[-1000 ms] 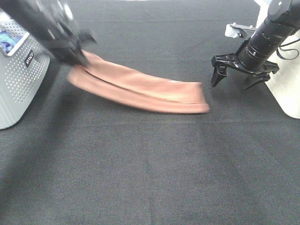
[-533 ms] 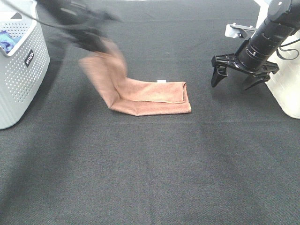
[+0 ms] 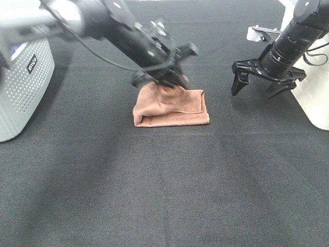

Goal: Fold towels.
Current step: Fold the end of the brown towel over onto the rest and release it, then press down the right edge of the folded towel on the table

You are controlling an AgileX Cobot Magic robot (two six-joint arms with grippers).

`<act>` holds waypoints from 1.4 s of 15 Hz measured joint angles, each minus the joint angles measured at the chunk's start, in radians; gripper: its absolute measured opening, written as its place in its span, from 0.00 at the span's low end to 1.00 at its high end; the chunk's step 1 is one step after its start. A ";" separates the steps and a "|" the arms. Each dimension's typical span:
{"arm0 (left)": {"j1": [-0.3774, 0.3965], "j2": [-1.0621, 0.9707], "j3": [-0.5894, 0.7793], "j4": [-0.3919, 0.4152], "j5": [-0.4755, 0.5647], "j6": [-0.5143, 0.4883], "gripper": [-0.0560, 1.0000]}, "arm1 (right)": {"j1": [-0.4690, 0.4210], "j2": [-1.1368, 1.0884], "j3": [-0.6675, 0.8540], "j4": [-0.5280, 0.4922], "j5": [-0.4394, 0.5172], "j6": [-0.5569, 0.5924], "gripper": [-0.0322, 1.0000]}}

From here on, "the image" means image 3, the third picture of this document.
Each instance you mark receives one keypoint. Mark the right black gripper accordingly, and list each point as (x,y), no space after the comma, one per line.
(280,84)

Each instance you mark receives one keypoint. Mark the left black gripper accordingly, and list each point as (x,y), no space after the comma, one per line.
(169,73)

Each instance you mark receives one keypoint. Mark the brown microfiber towel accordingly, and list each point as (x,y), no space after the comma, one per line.
(161,106)

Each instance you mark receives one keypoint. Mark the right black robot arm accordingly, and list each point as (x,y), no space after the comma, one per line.
(284,49)

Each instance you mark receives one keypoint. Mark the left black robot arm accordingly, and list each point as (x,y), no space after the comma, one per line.
(149,46)

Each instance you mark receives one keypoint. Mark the white plastic basket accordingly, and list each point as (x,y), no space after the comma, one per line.
(311,93)

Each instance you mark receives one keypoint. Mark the black table mat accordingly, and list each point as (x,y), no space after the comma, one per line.
(81,173)

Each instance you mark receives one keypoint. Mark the grey perforated laundry basket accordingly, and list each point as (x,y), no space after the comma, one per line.
(23,86)

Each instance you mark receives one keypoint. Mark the blue cloth in basket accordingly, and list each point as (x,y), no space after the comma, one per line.
(17,48)

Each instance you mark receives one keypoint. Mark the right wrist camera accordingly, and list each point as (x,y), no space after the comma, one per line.
(261,34)

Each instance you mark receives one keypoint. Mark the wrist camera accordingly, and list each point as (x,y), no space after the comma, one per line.
(261,34)
(156,29)

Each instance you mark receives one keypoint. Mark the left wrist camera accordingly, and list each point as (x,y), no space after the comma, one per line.
(156,29)

